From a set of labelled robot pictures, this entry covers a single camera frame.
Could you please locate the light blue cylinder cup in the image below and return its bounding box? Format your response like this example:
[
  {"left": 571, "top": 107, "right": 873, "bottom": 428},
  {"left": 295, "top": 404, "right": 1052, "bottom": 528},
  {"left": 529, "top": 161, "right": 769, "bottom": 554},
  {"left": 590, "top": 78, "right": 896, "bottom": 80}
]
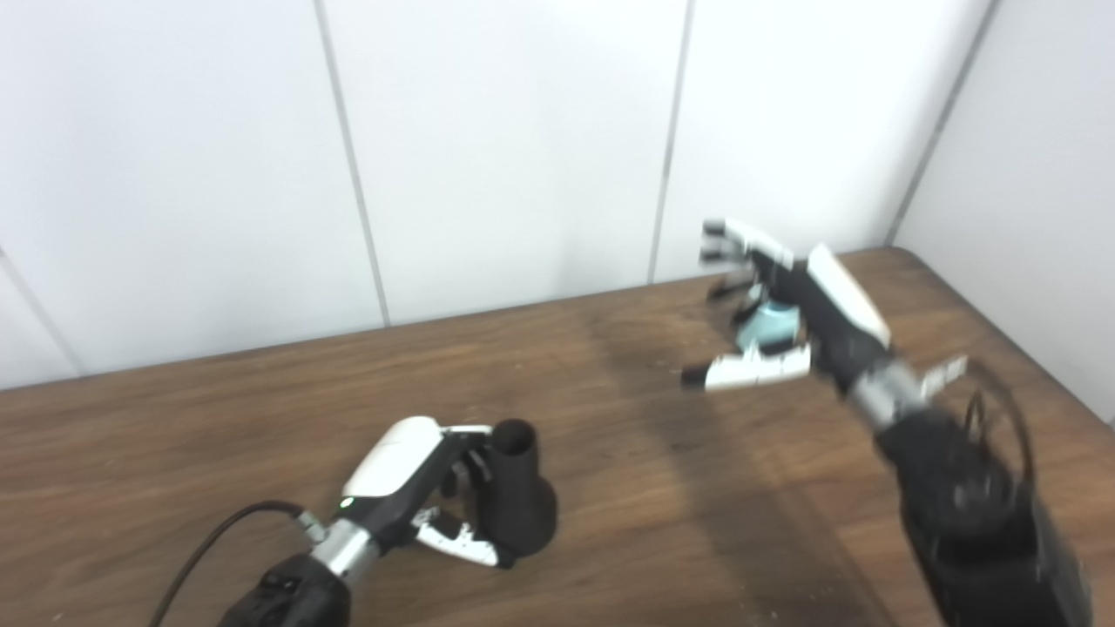
[{"left": 734, "top": 292, "right": 802, "bottom": 351}]

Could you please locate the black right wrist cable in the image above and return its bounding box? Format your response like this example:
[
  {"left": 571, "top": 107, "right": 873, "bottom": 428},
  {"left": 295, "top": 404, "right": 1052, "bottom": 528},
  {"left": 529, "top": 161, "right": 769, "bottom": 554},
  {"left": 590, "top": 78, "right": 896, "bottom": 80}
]
[{"left": 919, "top": 355, "right": 1037, "bottom": 497}]

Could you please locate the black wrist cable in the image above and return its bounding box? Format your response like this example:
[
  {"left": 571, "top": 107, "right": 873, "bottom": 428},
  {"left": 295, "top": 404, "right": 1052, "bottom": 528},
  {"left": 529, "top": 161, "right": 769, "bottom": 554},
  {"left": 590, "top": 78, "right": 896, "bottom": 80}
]
[
  {"left": 148, "top": 501, "right": 328, "bottom": 627},
  {"left": 919, "top": 355, "right": 1037, "bottom": 497}
]

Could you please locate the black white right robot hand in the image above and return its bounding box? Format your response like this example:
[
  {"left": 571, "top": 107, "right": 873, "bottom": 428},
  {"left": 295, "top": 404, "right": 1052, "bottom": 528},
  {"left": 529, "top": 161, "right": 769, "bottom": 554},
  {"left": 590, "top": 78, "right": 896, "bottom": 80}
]
[{"left": 679, "top": 218, "right": 894, "bottom": 401}]

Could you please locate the black flared nozzle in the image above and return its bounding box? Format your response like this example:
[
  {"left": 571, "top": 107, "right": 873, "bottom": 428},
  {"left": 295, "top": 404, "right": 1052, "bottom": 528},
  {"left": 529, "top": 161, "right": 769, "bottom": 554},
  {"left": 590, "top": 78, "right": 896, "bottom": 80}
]
[{"left": 475, "top": 419, "right": 558, "bottom": 558}]

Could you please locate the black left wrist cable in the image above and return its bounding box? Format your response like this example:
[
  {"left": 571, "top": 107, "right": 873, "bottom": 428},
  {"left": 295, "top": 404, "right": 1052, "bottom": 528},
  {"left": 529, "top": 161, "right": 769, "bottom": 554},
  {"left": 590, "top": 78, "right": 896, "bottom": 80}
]
[{"left": 148, "top": 501, "right": 328, "bottom": 627}]

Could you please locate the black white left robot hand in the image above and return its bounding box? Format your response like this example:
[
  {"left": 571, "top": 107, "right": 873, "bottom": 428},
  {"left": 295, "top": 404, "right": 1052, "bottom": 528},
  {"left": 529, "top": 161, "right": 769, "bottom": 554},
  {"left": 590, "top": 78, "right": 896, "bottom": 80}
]
[{"left": 335, "top": 416, "right": 515, "bottom": 569}]

